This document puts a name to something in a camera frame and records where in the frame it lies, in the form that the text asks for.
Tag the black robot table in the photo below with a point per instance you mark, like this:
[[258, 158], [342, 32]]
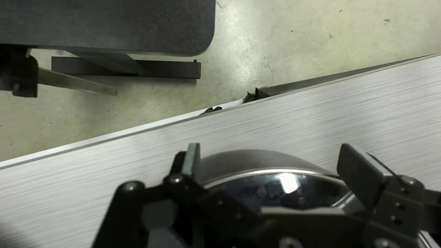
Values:
[[114, 23]]

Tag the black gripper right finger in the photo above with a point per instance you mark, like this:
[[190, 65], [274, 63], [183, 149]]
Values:
[[400, 215]]

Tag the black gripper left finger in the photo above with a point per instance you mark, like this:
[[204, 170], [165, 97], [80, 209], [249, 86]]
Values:
[[183, 215]]

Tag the glass lid black knob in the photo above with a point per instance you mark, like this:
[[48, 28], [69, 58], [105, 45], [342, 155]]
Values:
[[284, 188]]

